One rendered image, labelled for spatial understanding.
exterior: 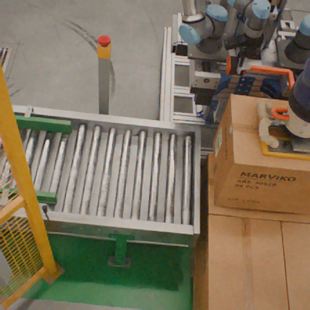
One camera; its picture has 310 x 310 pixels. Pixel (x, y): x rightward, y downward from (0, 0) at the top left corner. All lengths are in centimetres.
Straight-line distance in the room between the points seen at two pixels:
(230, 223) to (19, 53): 231
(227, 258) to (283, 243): 32
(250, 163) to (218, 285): 65
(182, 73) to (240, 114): 138
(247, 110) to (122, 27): 215
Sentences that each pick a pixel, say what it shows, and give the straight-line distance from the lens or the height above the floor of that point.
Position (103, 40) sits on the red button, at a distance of 238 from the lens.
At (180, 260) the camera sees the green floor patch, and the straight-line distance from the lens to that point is 284.
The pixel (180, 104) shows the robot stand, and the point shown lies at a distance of 321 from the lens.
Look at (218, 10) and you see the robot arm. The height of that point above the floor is 127.
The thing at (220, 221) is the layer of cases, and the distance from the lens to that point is 238.
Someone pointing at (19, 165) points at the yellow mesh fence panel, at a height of 127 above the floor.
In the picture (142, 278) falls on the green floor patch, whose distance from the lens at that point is 278.
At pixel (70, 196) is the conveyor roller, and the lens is 238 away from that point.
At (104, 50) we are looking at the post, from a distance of 240.
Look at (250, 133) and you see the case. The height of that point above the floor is 108.
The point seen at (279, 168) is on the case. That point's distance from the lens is 199.
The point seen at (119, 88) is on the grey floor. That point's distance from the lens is 354.
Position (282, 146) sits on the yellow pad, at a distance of 202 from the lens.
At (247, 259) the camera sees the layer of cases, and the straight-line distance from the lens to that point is 234.
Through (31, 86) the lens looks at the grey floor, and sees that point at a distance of 358.
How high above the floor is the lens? 264
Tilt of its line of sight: 56 degrees down
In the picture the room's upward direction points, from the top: 10 degrees clockwise
